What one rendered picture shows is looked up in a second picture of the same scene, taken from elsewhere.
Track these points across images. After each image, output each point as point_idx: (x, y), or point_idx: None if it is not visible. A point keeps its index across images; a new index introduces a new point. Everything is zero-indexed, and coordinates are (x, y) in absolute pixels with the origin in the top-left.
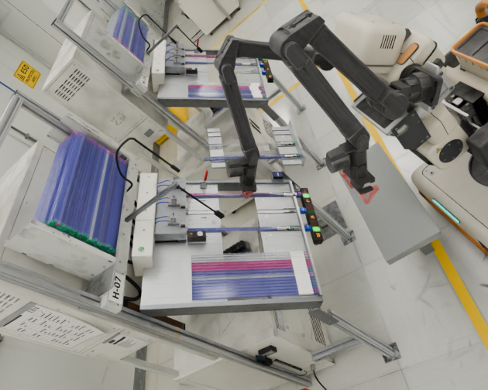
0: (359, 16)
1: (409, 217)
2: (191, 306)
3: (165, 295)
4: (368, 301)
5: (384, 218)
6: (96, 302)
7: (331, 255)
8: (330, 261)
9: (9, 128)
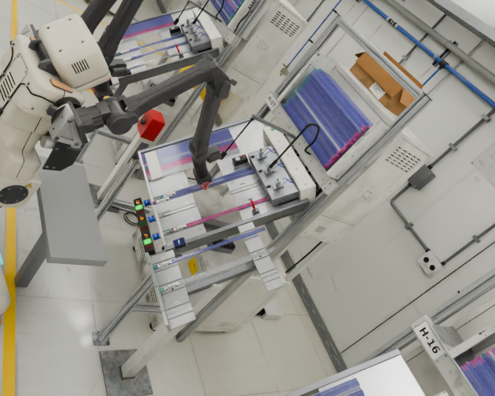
0: (78, 31)
1: (53, 175)
2: (226, 124)
3: (247, 127)
4: (94, 270)
5: (74, 188)
6: (276, 89)
7: (124, 328)
8: (126, 322)
9: (390, 75)
